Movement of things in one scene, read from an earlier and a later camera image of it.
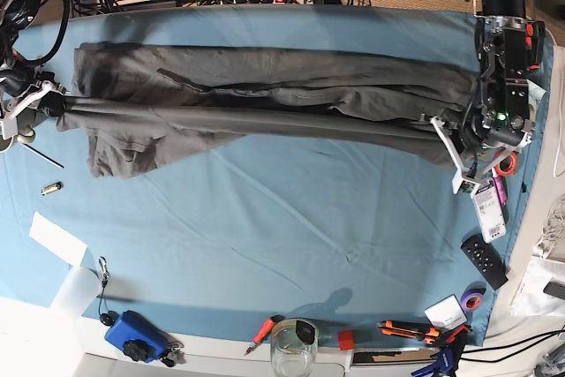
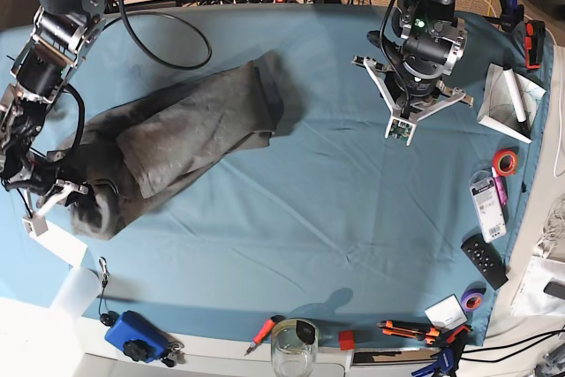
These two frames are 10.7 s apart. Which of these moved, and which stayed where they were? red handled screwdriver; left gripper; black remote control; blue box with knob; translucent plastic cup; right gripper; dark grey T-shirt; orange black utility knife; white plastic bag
Moved: right gripper; left gripper; dark grey T-shirt
Stayed: blue box with knob; red handled screwdriver; translucent plastic cup; white plastic bag; black remote control; orange black utility knife
